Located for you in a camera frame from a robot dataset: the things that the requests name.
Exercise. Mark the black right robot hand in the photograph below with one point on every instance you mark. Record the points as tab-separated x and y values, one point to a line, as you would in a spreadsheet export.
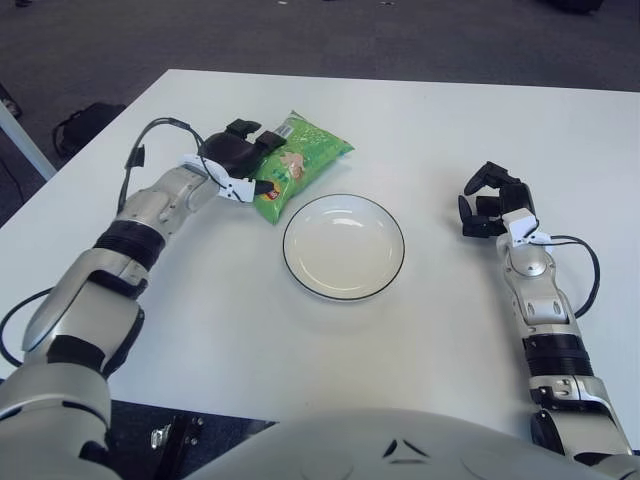
515	195

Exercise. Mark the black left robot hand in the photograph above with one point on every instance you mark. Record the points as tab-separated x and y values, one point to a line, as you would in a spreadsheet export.
230	152

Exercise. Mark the green snack bag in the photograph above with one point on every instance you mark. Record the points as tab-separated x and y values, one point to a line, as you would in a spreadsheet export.
310	150

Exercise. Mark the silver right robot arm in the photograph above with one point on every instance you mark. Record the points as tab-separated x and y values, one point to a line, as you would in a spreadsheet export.
530	267

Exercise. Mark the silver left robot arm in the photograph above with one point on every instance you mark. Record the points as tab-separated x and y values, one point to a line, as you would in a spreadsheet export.
165	195

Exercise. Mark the white plate with black rim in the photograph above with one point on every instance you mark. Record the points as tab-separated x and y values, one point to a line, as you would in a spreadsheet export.
345	250

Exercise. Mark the black bag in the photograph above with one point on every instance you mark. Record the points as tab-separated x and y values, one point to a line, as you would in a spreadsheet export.
85	125

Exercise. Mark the white furniture leg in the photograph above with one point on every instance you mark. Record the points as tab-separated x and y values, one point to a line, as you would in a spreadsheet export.
25	140

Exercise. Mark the dark chair caster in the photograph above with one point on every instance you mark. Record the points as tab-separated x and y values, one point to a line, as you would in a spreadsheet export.
11	102

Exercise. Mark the silver robot torso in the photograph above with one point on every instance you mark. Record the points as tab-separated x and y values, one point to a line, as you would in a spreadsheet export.
350	445

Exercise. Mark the black metal bracket with screws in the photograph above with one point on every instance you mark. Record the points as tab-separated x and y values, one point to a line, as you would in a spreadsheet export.
180	445

